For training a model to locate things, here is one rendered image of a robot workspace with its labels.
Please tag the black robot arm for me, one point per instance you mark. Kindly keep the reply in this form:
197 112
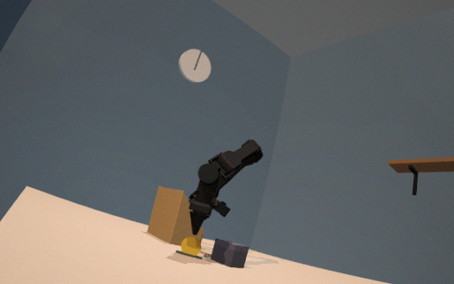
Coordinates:
224 166

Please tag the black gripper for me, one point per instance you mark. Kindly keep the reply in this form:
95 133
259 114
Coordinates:
201 207

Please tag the gold coin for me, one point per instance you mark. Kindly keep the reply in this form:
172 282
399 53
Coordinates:
191 246

